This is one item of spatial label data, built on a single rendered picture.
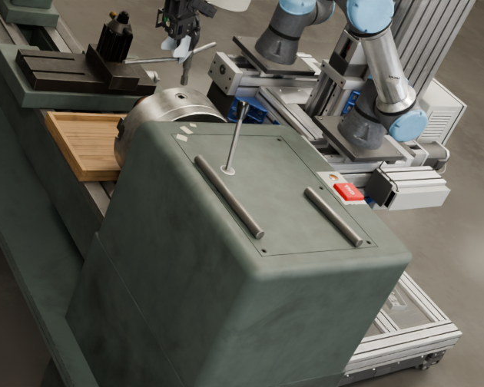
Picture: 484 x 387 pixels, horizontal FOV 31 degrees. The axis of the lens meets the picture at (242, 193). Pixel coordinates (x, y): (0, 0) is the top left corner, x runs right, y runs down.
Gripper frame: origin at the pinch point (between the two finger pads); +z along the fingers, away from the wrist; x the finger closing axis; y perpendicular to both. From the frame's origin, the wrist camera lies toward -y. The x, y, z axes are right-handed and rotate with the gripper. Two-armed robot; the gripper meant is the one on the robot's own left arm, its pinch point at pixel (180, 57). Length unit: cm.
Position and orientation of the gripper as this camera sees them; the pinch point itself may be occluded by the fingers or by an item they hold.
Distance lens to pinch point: 225.0
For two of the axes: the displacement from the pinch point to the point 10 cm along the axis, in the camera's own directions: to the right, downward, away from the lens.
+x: 7.3, 5.3, -4.3
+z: -2.0, 7.7, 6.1
